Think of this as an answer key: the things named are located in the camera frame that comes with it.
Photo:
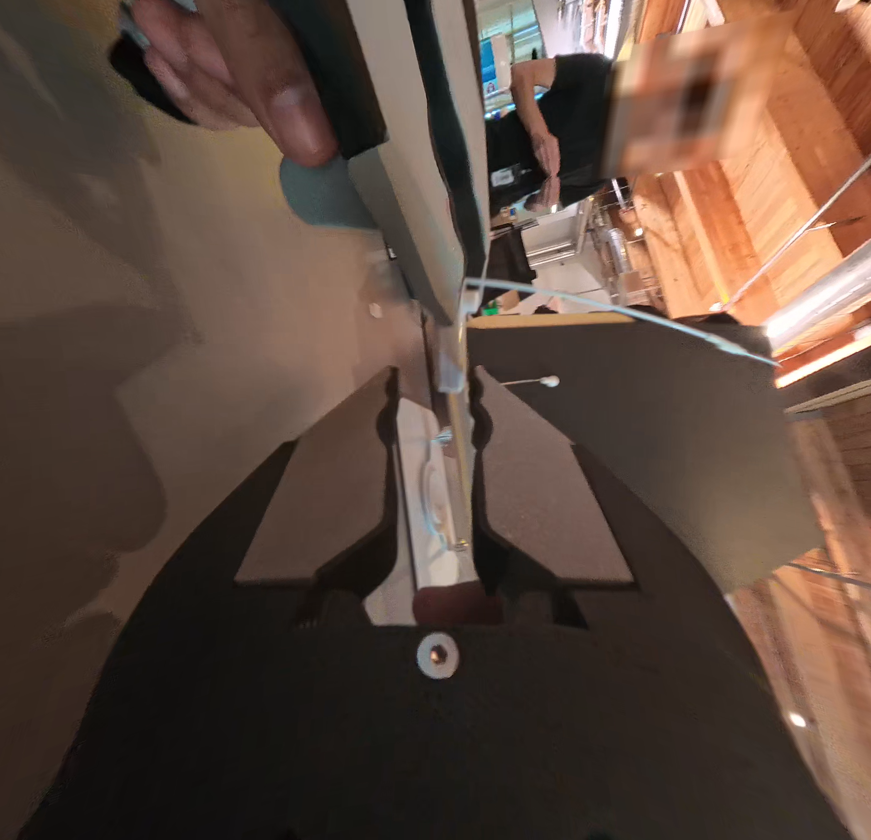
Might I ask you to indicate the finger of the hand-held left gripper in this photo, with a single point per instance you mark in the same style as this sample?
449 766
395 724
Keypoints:
401 139
463 105

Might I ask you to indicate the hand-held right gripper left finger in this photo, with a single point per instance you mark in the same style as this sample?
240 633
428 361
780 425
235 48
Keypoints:
320 513

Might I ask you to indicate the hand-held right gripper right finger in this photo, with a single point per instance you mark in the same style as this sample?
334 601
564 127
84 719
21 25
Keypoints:
551 513

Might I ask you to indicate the white stand base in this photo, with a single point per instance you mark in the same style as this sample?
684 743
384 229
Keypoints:
415 500

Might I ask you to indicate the black board book stand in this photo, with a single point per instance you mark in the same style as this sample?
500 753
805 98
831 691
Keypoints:
646 445

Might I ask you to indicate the silver air duct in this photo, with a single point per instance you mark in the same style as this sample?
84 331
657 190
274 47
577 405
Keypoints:
830 296

